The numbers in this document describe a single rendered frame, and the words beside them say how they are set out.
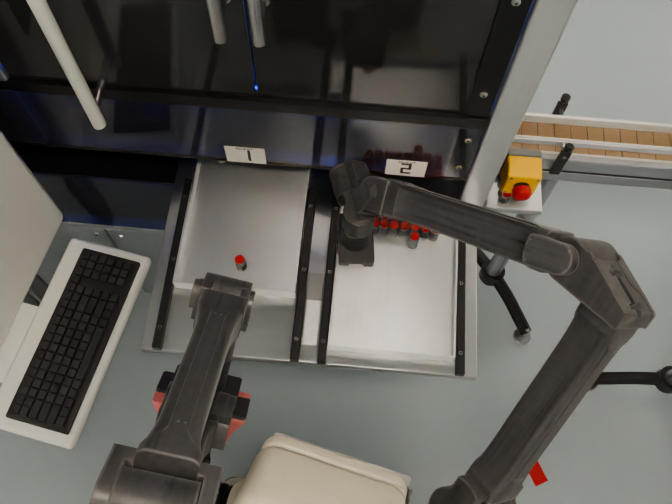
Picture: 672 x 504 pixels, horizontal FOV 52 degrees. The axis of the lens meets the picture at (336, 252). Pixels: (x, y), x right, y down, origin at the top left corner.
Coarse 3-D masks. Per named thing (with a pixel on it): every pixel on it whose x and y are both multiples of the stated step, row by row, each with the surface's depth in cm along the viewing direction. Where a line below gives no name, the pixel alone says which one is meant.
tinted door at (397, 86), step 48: (288, 0) 105; (336, 0) 104; (384, 0) 103; (432, 0) 103; (480, 0) 102; (288, 48) 115; (336, 48) 114; (384, 48) 113; (432, 48) 112; (480, 48) 111; (288, 96) 127; (336, 96) 126; (384, 96) 125; (432, 96) 123
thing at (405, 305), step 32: (384, 256) 151; (416, 256) 151; (448, 256) 152; (352, 288) 148; (384, 288) 148; (416, 288) 148; (448, 288) 148; (352, 320) 145; (384, 320) 145; (416, 320) 145; (448, 320) 145; (384, 352) 141; (416, 352) 139; (448, 352) 143
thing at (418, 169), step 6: (390, 162) 143; (396, 162) 143; (402, 162) 142; (408, 162) 142; (414, 162) 142; (420, 162) 142; (426, 162) 142; (390, 168) 145; (396, 168) 145; (414, 168) 144; (420, 168) 144; (390, 174) 147; (396, 174) 147; (402, 174) 147; (408, 174) 147; (414, 174) 146; (420, 174) 146
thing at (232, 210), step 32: (192, 192) 154; (224, 192) 157; (256, 192) 157; (288, 192) 157; (192, 224) 153; (224, 224) 154; (256, 224) 154; (288, 224) 154; (192, 256) 150; (224, 256) 150; (256, 256) 151; (288, 256) 151; (256, 288) 144; (288, 288) 148
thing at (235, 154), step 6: (228, 150) 144; (234, 150) 144; (240, 150) 143; (246, 150) 143; (252, 150) 143; (258, 150) 143; (264, 150) 143; (228, 156) 146; (234, 156) 146; (240, 156) 146; (246, 156) 145; (252, 156) 145; (258, 156) 145; (264, 156) 145; (246, 162) 148; (252, 162) 147; (258, 162) 147; (264, 162) 147
